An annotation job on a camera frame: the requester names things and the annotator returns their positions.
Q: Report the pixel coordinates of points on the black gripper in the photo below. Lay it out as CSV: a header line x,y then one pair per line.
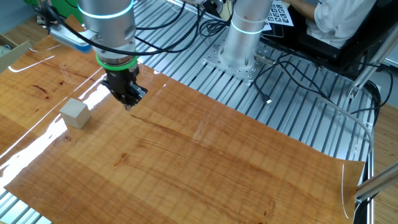
x,y
121,79

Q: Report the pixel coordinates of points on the small pale wooden block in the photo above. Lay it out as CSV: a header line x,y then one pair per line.
x,y
74,113

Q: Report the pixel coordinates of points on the bare person forearm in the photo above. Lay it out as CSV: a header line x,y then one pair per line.
x,y
303,7

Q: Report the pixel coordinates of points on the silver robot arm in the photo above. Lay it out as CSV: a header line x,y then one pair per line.
x,y
109,25

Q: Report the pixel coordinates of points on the glossy wood-grain mat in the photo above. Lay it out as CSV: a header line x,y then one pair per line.
x,y
186,155

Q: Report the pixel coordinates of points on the green machine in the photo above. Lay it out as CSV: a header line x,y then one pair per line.
x,y
62,7

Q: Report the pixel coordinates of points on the black electronics box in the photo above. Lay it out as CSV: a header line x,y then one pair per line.
x,y
214,7

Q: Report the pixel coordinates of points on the silver base connector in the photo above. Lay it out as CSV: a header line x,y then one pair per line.
x,y
264,59

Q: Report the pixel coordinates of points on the printed marker sheet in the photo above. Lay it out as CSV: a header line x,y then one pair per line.
x,y
280,14

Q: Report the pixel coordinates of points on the person in white shirt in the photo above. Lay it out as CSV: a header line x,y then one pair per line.
x,y
339,21

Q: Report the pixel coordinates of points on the clear plastic tube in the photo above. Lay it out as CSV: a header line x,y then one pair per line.
x,y
357,119

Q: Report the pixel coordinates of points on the black office chair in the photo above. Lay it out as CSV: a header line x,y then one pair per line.
x,y
373,31

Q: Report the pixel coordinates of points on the silver wrist camera blue tip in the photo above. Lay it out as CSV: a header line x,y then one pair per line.
x,y
65,35

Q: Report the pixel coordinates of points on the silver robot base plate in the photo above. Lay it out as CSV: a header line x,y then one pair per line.
x,y
214,62

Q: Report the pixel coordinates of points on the aluminium frame post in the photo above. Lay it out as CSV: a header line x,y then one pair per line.
x,y
370,68
379,182

